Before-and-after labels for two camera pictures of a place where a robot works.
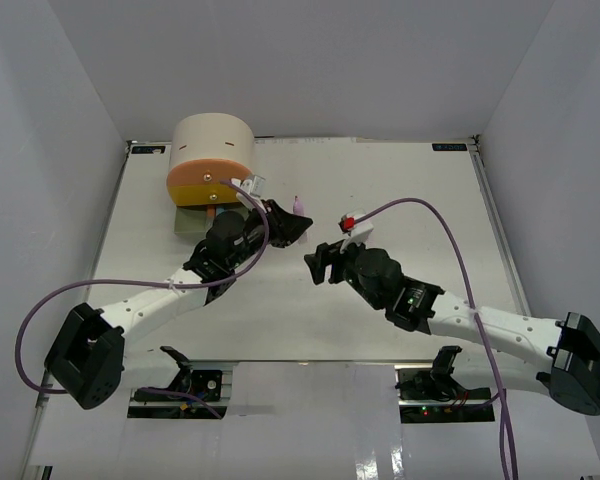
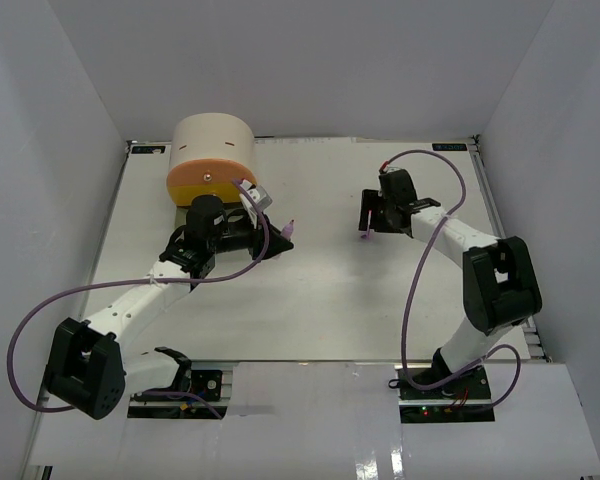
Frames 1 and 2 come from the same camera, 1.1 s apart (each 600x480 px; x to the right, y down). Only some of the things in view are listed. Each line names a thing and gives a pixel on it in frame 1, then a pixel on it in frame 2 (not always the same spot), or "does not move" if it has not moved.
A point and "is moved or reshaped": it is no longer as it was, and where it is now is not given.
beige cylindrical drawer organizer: [212, 135] does not move
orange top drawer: [205, 171] does not move
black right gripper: [329, 255] -> [370, 201]
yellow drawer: [186, 195] does not move
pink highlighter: [298, 207] is moved or reshaped
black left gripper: [285, 227] -> [277, 243]
